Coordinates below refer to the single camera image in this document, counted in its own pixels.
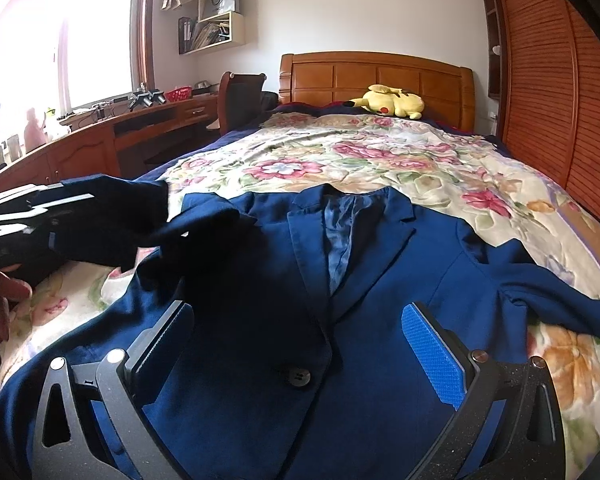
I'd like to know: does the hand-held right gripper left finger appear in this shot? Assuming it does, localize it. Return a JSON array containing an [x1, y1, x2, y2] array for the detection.
[[30, 299, 196, 480]]

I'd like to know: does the wooden chair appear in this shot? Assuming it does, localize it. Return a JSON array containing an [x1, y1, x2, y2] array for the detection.
[[217, 71, 281, 136]]

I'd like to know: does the blue suit jacket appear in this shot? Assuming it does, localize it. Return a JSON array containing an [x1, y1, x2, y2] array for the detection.
[[0, 174, 600, 480]]

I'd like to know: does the wooden louvered wardrobe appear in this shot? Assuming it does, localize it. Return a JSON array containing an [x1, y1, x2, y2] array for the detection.
[[490, 0, 600, 243]]

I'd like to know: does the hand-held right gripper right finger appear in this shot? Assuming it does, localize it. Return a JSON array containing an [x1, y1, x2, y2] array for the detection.
[[401, 301, 567, 480]]

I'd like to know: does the white wall shelf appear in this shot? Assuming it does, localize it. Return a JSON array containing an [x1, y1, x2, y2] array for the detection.
[[177, 0, 248, 56]]

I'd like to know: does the pink figure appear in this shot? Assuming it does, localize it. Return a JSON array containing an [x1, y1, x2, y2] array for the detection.
[[23, 107, 47, 149]]

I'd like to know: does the floral blanket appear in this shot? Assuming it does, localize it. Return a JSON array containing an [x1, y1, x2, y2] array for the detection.
[[0, 110, 600, 480]]

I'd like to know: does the wooden framed window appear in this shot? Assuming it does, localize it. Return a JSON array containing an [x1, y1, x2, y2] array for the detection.
[[0, 0, 157, 161]]

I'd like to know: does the black device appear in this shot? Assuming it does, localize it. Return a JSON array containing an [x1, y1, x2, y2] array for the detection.
[[129, 88, 164, 111]]

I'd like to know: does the wooden bed headboard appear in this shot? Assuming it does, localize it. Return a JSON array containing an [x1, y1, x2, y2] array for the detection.
[[279, 51, 476, 133]]

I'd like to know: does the person's left hand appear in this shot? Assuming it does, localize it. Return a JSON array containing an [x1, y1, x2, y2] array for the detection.
[[0, 270, 34, 346]]

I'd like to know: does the yellow plush toy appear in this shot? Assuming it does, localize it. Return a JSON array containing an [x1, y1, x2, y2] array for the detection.
[[342, 84, 426, 121]]

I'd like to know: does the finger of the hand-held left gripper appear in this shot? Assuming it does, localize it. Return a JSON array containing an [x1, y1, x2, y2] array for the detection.
[[0, 181, 98, 226], [0, 225, 58, 267]]

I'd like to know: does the black binder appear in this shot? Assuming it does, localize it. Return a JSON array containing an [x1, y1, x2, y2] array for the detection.
[[178, 16, 194, 55]]

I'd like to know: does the wooden desk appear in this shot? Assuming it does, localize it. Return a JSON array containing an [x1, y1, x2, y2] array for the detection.
[[0, 94, 221, 201]]

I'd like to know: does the wooden corner shelf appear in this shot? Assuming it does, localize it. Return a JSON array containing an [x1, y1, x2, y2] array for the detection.
[[479, 0, 505, 101]]

